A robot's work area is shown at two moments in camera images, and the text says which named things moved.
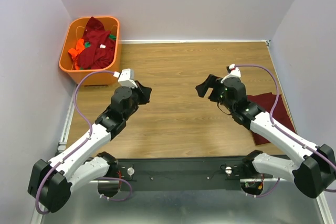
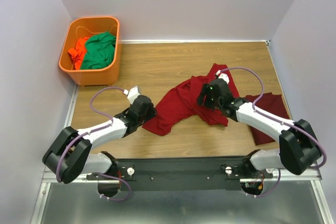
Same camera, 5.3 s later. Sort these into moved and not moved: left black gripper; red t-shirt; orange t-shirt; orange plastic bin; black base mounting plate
Moved: left black gripper; red t-shirt
Not moved: orange t-shirt; black base mounting plate; orange plastic bin
